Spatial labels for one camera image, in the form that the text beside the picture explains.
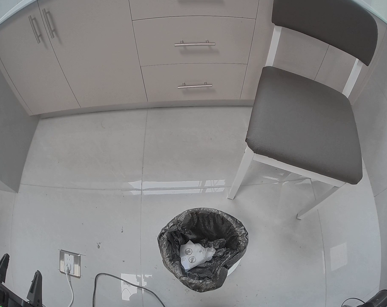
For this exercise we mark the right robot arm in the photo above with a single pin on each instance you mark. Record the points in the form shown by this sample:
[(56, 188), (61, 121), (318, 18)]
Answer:
[(380, 297)]

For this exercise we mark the beige cabinet with drawers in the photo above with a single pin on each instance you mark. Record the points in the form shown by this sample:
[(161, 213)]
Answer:
[(94, 59)]

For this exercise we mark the black plastic bag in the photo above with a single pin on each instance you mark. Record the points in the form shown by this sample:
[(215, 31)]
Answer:
[(235, 235)]

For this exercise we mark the clear printed wrapper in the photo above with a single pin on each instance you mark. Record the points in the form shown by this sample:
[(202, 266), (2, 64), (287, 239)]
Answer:
[(193, 256)]

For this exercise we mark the grey padded white chair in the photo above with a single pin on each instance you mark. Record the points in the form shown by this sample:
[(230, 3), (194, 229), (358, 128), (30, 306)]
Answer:
[(302, 117)]

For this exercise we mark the white trash bin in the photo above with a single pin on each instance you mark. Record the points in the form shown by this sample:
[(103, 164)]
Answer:
[(234, 265)]

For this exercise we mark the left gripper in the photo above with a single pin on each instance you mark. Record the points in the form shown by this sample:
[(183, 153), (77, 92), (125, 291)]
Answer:
[(8, 294)]

